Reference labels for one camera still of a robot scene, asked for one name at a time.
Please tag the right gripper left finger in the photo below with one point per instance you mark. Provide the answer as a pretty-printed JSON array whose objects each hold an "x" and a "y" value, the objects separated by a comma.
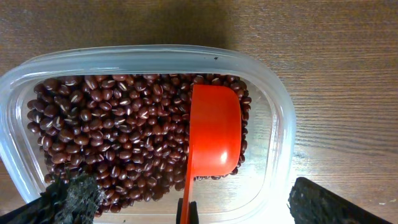
[{"x": 74, "y": 202}]

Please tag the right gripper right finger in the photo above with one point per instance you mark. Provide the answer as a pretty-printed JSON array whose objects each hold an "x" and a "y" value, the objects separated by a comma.
[{"x": 310, "y": 203}]

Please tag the orange plastic measuring scoop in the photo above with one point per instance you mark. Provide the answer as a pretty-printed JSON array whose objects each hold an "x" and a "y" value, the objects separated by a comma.
[{"x": 214, "y": 141}]

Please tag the clear plastic food container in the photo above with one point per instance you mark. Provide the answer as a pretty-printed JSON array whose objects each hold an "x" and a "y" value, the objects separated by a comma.
[{"x": 254, "y": 192}]

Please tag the red adzuki beans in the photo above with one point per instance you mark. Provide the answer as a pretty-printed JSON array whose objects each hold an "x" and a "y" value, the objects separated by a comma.
[{"x": 131, "y": 131}]

